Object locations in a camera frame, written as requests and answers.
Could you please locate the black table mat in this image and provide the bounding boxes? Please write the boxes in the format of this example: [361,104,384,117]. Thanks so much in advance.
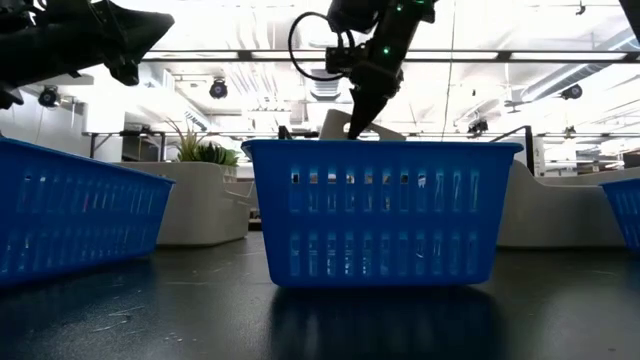
[0,230,640,360]

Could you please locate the white plastic storage bin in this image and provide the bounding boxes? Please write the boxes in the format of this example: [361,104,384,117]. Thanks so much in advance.
[497,159,626,250]
[113,160,256,247]
[318,108,407,142]

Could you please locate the black background table frame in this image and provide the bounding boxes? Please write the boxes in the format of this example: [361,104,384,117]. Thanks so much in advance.
[82,129,167,162]

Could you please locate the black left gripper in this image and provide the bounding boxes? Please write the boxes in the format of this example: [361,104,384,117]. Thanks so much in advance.
[0,0,176,109]

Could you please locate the ceiling air vent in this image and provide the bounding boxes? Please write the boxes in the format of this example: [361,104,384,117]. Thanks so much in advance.
[308,67,344,103]

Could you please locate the blue slotted plastic basket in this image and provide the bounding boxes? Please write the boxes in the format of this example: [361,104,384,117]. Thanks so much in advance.
[241,138,525,289]
[0,137,176,289]
[598,178,640,253]

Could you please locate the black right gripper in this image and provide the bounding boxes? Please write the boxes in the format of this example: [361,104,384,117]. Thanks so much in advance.
[347,34,406,142]

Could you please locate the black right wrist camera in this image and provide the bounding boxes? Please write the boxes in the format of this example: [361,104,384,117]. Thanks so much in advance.
[324,44,359,75]

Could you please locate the black right camera cable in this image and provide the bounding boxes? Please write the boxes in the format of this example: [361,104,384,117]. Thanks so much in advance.
[288,11,357,83]

